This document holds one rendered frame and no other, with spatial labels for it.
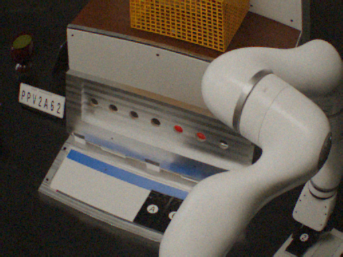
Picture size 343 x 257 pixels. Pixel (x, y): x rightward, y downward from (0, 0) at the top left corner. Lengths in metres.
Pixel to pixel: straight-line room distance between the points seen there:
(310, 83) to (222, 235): 0.27
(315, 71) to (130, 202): 0.76
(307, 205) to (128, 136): 0.46
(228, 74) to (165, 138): 0.69
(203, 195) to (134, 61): 0.86
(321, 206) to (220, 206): 0.56
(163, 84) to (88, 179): 0.28
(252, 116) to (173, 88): 0.85
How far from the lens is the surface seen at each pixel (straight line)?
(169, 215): 1.79
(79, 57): 2.04
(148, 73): 1.96
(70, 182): 1.88
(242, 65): 1.15
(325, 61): 1.21
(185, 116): 1.76
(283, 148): 1.10
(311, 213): 1.67
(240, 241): 1.79
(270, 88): 1.13
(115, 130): 1.87
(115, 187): 1.86
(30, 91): 2.05
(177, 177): 1.87
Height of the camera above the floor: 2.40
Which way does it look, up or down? 49 degrees down
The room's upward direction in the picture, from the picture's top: 2 degrees counter-clockwise
